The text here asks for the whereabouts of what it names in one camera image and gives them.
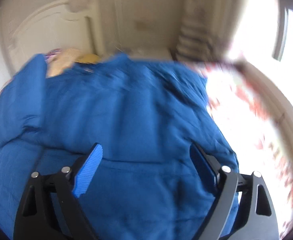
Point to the floral bed sheet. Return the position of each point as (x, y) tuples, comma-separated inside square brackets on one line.
[(254, 133)]

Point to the white wooden headboard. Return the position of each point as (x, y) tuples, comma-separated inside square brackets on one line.
[(29, 27)]

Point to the beige pillow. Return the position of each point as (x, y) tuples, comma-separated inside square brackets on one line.
[(62, 61)]

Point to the white bed frame rail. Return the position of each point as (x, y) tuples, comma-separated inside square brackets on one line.
[(275, 100)]

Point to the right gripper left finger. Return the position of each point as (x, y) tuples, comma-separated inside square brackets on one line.
[(49, 207)]

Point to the striped patterned curtain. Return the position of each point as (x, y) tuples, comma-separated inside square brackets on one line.
[(207, 29)]

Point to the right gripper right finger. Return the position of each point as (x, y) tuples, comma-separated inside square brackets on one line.
[(255, 219)]

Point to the colourful patterned pillow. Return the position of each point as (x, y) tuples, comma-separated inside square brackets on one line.
[(52, 53)]

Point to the yellow pillow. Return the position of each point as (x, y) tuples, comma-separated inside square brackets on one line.
[(88, 59)]

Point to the blue puffer jacket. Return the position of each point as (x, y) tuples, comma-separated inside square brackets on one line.
[(145, 115)]

